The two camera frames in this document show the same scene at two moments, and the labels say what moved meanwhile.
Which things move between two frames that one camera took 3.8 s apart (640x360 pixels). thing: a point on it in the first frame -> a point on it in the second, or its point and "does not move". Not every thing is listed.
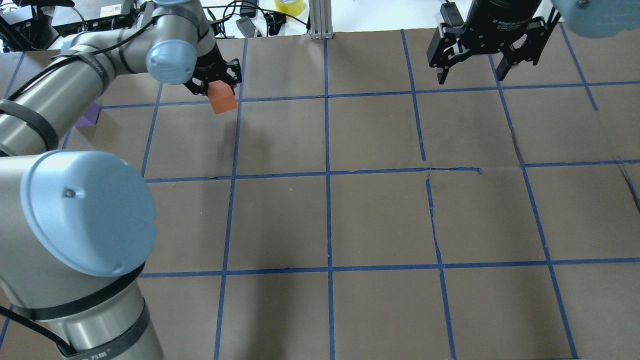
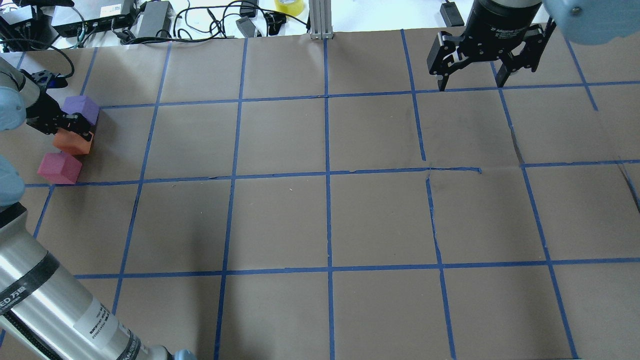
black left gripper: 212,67 -> 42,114
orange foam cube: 222,97 -> 72,143
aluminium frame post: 320,12 does not move
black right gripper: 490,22 does not move
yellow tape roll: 293,7 does not move
